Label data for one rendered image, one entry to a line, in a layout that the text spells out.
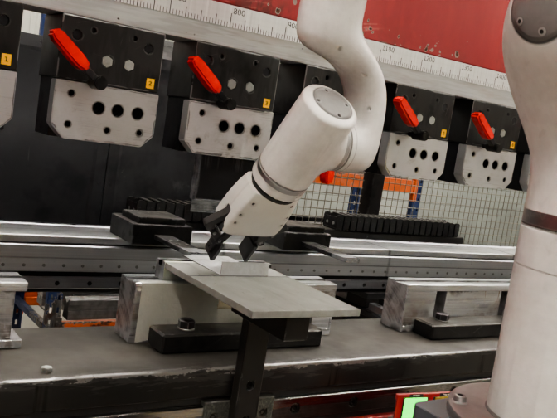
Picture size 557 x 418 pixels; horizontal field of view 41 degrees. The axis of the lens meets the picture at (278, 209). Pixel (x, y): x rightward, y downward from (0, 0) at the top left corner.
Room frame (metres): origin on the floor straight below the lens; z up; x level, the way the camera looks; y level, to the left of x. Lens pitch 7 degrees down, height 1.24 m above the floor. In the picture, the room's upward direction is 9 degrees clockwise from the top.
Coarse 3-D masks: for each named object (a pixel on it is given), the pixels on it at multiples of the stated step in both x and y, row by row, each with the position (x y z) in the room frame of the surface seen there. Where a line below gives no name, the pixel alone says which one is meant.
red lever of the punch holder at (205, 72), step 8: (192, 56) 1.08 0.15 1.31; (192, 64) 1.08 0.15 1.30; (200, 64) 1.08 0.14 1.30; (200, 72) 1.09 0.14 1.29; (208, 72) 1.09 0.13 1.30; (200, 80) 1.10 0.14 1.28; (208, 80) 1.09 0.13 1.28; (216, 80) 1.10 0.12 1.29; (208, 88) 1.10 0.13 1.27; (216, 88) 1.10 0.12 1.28; (216, 96) 1.12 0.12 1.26; (224, 96) 1.11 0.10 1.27; (216, 104) 1.14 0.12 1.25; (224, 104) 1.11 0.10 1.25; (232, 104) 1.11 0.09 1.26
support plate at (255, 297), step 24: (168, 264) 1.14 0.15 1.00; (192, 264) 1.16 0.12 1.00; (216, 288) 1.02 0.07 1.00; (240, 288) 1.05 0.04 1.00; (264, 288) 1.07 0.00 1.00; (288, 288) 1.10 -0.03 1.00; (312, 288) 1.12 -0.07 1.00; (240, 312) 0.95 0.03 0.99; (264, 312) 0.94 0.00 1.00; (288, 312) 0.96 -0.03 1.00; (312, 312) 0.98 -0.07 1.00; (336, 312) 1.00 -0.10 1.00; (360, 312) 1.03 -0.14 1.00
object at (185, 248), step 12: (120, 216) 1.38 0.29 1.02; (132, 216) 1.36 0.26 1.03; (144, 216) 1.35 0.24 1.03; (156, 216) 1.37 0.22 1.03; (168, 216) 1.39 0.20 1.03; (120, 228) 1.37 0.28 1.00; (132, 228) 1.33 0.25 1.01; (144, 228) 1.33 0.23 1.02; (156, 228) 1.35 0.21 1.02; (168, 228) 1.36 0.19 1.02; (180, 228) 1.37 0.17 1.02; (132, 240) 1.32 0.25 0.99; (144, 240) 1.34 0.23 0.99; (156, 240) 1.34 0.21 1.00; (168, 240) 1.31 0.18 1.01; (180, 240) 1.33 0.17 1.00; (180, 252) 1.26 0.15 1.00; (192, 252) 1.23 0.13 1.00; (204, 252) 1.25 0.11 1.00
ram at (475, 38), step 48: (48, 0) 1.00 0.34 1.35; (96, 0) 1.03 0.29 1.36; (240, 0) 1.16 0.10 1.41; (288, 0) 1.20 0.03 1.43; (384, 0) 1.31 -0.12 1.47; (432, 0) 1.38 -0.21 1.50; (480, 0) 1.44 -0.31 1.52; (240, 48) 1.16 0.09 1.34; (288, 48) 1.21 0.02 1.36; (432, 48) 1.39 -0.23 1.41; (480, 48) 1.46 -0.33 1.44; (480, 96) 1.47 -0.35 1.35
